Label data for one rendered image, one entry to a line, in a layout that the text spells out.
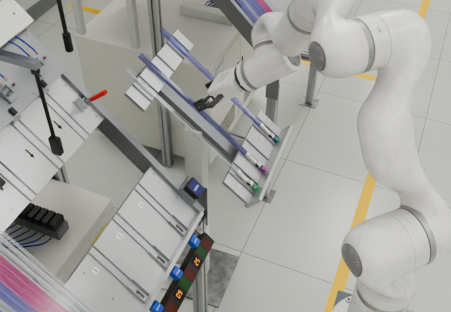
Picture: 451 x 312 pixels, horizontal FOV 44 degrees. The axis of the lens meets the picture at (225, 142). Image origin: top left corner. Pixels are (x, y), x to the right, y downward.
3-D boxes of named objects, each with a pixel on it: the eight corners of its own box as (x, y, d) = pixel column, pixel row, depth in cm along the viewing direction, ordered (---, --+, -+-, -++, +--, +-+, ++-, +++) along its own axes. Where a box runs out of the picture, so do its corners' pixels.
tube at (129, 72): (255, 187, 164) (258, 186, 163) (254, 190, 163) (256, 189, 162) (127, 69, 151) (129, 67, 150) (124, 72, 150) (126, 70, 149)
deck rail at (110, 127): (191, 214, 162) (205, 209, 157) (188, 219, 160) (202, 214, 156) (6, 28, 141) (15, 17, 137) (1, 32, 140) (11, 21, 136)
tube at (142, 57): (264, 169, 169) (266, 168, 168) (262, 172, 168) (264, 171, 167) (139, 54, 156) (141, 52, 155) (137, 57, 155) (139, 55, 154)
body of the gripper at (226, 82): (245, 55, 150) (215, 70, 157) (232, 76, 143) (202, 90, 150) (261, 76, 152) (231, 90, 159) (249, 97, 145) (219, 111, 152)
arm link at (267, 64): (239, 52, 144) (245, 85, 142) (280, 31, 136) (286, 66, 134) (260, 58, 150) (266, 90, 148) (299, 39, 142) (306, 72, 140)
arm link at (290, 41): (278, -34, 119) (243, 32, 148) (292, 33, 115) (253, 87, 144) (317, -34, 122) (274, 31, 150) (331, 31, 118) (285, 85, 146)
